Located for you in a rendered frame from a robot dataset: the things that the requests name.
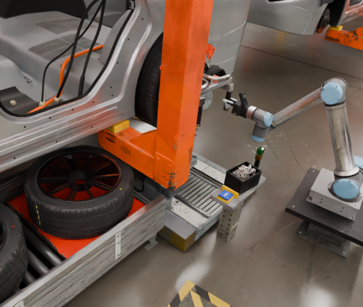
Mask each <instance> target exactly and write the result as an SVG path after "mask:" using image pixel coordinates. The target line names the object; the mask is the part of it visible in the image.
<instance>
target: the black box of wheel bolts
mask: <svg viewBox="0 0 363 307"><path fill-rule="evenodd" d="M261 173H262V171H261V170H260V169H258V168H257V167H255V166H254V165H252V164H250V163H249V162H248V161H245V162H243V163H241V164H239V165H237V166H235V167H233V168H231V169H229V170H227V171H226V175H225V181H224V185H225V186H226V187H228V188H230V189H232V190H234V191H235V192H237V193H239V196H240V195H241V194H243V193H245V192H246V191H248V190H249V189H252V188H253V187H255V186H256V185H258V183H259V180H260V176H261Z"/></svg>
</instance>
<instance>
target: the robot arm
mask: <svg viewBox="0 0 363 307"><path fill-rule="evenodd" d="M346 90H347V83H346V81H345V80H344V79H342V78H340V77H335V78H332V79H329V80H327V81H326V82H324V83H322V86H321V87H320V88H319V89H317V90H315V91H313V92H312V93H310V94H309V95H307V96H305V97H303V98H302V99H300V100H298V101H296V102H295V103H293V104H292V105H290V106H288V107H286V108H285V109H283V110H281V111H279V112H278V113H276V114H274V115H272V114H270V113H269V112H266V111H264V110H261V109H259V108H256V107H254V106H249V105H248V102H247V98H246V95H245V92H241V93H239V98H240V100H238V99H233V98H230V101H229V100H226V99H223V101H224V102H225V108H228V107H233V109H232V112H231V113H232V114H233V113H236V114H235V115H236V116H242V117H243V118H245V119H246V118H249V119H251V120H253V121H255V126H254V129H253V133H252V139H253V140H255V141H258V142H263V141H264V140H265V136H266V135H267V134H268V133H269V132H270V131H271V130H273V129H275V128H277V127H278V126H279V125H281V124H283V123H285V122H287V121H289V120H290V119H292V118H294V117H296V116H298V115H300V114H301V113H303V112H305V111H306V110H309V109H310V108H312V107H314V106H316V105H317V104H319V103H321V102H323V101H324V104H325V107H326V114H327V118H328V125H329V129H330V136H331V143H332V147H333V154H334V161H335V165H336V168H335V169H334V170H333V173H334V180H335V181H334V182H333V183H332V185H331V190H332V192H333V193H334V194H335V195H336V196H338V197H340V198H342V199H345V200H356V199H358V197H359V195H360V188H361V186H362V183H363V158H361V157H357V156H353V148H352V143H351V136H350V128H349V124H348V116H347V109H346V104H345V103H346V101H345V92H346Z"/></svg>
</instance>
